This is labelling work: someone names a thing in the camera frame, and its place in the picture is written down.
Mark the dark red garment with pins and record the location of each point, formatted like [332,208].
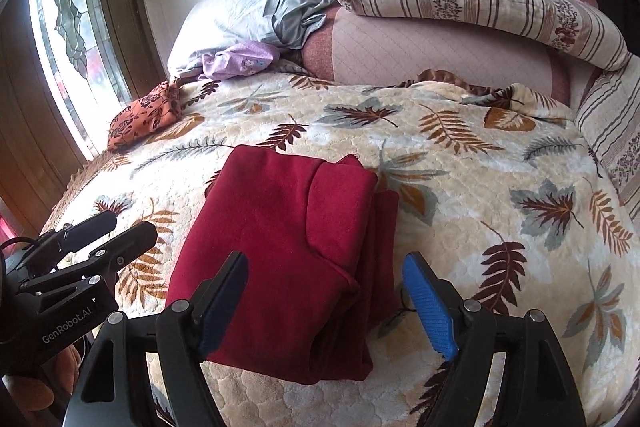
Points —
[280,217]

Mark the person's left hand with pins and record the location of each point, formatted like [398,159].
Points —
[30,394]

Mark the patterned glass window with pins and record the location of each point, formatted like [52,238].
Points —
[70,22]

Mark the grey satin pillow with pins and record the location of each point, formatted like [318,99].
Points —
[240,12]

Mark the orange floral cloth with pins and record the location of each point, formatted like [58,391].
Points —
[145,114]

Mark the striped floral pillow at right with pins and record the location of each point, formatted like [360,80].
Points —
[615,122]

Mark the leaf print fleece blanket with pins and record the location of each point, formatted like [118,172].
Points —
[500,147]

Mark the pink quilted bed sheet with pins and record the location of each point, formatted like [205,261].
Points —
[425,52]

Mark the purple printed cloth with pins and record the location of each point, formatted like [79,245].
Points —
[240,59]

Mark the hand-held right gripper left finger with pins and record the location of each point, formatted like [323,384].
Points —
[220,307]

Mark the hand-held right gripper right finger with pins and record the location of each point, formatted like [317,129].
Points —
[430,307]

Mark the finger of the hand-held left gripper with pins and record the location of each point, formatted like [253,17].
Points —
[85,227]
[130,242]

